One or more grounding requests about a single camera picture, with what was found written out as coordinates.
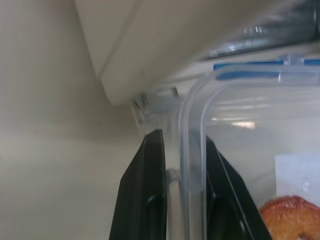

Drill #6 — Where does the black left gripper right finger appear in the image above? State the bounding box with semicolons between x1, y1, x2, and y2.
205;134;273;240

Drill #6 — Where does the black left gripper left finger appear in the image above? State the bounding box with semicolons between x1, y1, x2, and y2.
108;128;168;240

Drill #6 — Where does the clear plastic food container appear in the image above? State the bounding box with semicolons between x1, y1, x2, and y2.
143;52;320;240

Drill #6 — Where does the orange fried food piece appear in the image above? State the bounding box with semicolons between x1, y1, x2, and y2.
259;195;320;240

